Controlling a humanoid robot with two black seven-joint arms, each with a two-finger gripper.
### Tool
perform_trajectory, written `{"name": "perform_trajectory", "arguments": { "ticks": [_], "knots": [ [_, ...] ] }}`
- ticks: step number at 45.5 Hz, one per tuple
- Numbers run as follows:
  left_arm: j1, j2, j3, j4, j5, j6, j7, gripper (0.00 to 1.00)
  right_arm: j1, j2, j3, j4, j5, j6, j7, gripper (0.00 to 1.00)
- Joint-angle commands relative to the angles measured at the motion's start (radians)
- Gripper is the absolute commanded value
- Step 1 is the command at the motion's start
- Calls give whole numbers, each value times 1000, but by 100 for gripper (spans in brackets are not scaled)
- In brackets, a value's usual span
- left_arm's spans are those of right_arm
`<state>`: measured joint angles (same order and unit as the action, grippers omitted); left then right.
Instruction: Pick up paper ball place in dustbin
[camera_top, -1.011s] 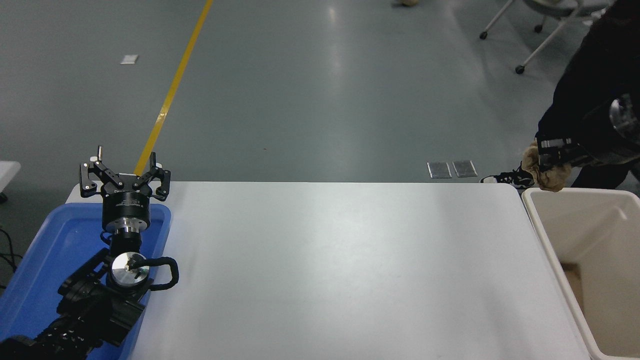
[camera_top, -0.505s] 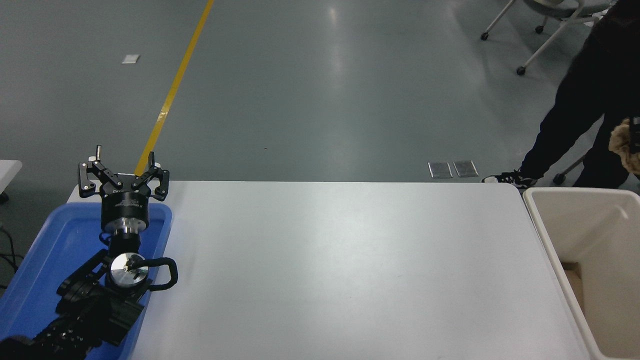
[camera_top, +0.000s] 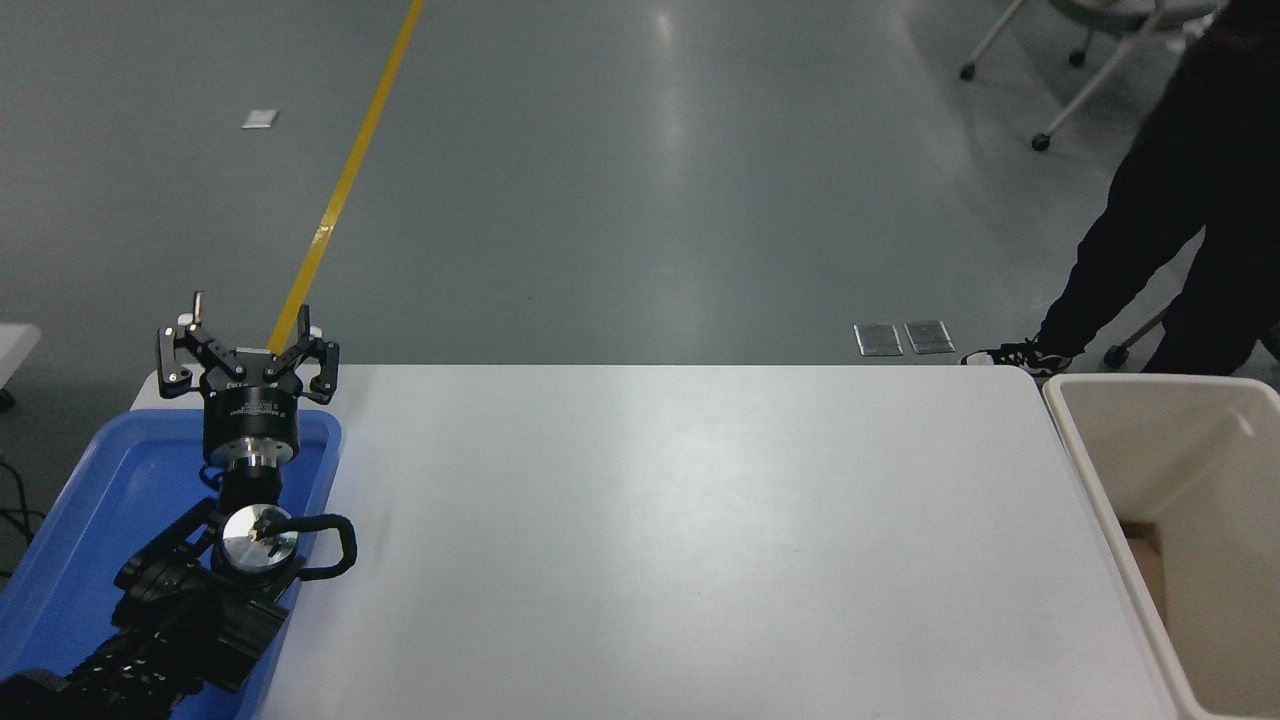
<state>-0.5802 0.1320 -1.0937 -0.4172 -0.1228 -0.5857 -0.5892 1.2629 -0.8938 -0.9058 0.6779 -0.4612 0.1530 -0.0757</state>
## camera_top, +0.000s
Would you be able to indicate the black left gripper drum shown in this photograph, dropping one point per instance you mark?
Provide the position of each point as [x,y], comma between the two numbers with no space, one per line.
[252,420]

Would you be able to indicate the blue plastic tray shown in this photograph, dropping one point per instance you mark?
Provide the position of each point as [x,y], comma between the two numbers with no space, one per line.
[100,500]

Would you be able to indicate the yellow floor tape line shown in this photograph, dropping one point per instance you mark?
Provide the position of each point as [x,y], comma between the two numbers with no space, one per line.
[348,180]

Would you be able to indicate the small white side table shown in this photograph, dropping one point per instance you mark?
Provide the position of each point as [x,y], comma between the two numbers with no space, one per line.
[15,345]

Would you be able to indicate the silver floor plate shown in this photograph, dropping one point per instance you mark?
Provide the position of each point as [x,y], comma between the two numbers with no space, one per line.
[879,338]
[929,336]

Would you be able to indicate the dark chair caster leg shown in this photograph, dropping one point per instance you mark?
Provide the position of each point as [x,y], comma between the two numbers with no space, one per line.
[1116,354]

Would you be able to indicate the white wheeled chair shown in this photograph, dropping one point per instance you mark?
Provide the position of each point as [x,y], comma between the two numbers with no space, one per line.
[1100,8]

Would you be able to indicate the large pale plastic bin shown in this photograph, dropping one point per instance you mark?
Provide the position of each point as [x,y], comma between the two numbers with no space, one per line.
[1200,470]

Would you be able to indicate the person in dark trousers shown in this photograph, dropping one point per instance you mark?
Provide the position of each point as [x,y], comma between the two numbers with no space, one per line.
[1200,150]

